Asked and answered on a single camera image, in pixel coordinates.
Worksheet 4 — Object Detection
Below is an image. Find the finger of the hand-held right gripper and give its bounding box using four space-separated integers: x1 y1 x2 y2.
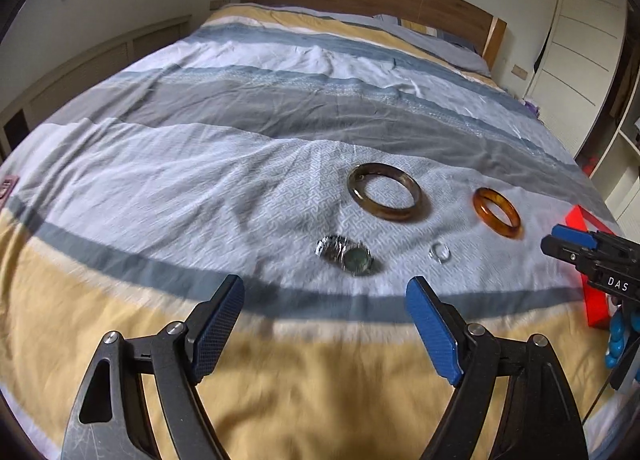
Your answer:
551 224 601 249
541 235 590 271

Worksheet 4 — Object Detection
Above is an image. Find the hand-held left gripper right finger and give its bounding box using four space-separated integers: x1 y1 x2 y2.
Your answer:
405 276 591 460

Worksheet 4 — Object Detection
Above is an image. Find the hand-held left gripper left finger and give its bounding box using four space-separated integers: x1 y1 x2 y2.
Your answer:
60 274 246 460

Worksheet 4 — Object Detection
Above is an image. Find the red jewelry box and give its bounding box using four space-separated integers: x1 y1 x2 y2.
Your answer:
565 205 621 328

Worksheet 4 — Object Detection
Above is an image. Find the amber bangle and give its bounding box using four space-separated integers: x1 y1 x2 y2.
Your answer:
472 187 523 241

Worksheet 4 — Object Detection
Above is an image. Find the silver wristwatch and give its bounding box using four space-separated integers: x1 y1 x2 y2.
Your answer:
315 235 375 277

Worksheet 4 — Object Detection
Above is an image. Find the person's right hand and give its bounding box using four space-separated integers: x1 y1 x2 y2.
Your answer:
604 312 628 368

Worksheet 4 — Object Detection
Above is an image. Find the dark brown bangle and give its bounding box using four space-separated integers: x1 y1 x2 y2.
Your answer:
346 162 422 221

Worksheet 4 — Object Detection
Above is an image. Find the white wardrobe door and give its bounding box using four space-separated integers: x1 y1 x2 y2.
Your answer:
522 0 628 161

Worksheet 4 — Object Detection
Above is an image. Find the bed with striped duvet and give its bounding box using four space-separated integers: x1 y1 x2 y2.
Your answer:
0 2 621 460

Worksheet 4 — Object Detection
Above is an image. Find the grey pillow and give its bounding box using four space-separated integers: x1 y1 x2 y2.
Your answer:
372 14 493 78

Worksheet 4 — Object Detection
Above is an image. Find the beige wall cabinet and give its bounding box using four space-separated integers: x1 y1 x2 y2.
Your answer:
0 14 193 155

